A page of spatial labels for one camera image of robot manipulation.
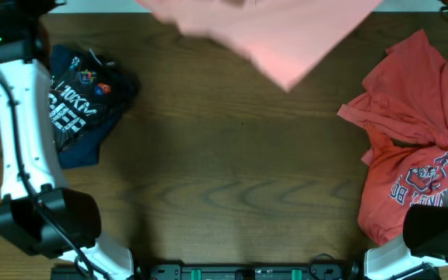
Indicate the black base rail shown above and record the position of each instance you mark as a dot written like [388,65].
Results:
[324,270]

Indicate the navy folded shirt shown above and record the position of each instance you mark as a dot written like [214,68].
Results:
[86,151]

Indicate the pink t-shirt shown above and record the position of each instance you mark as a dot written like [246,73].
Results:
[283,39]

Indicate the red printed t-shirt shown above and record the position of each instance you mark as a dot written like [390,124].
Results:
[404,111]

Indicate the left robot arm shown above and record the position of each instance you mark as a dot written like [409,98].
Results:
[39,213]

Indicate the black printed folded shirt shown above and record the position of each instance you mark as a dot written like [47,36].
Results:
[87,90]

